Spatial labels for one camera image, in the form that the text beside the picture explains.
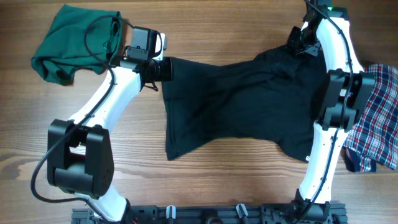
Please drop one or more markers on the plaid checkered cloth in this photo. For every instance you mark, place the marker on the plaid checkered cloth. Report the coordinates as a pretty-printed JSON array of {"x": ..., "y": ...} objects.
[{"x": 374, "y": 139}]

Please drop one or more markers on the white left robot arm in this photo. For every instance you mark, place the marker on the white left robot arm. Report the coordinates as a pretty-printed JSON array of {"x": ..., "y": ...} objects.
[{"x": 80, "y": 159}]

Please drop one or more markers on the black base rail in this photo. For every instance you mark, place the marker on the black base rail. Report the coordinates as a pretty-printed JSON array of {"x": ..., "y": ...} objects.
[{"x": 266, "y": 213}]

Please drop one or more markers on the green cloth bag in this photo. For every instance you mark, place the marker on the green cloth bag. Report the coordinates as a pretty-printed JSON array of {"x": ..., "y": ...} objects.
[{"x": 76, "y": 38}]

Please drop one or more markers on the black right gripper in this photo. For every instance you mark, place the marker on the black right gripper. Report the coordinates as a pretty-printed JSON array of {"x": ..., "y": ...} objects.
[{"x": 313, "y": 51}]

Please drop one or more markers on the black garment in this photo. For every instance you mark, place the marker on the black garment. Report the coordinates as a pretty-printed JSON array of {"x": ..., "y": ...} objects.
[{"x": 271, "y": 97}]

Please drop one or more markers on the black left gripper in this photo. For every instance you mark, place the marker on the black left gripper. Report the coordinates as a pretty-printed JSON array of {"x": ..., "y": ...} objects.
[{"x": 166, "y": 74}]

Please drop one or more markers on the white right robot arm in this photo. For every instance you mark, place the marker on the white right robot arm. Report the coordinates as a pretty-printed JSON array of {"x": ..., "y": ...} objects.
[{"x": 343, "y": 98}]

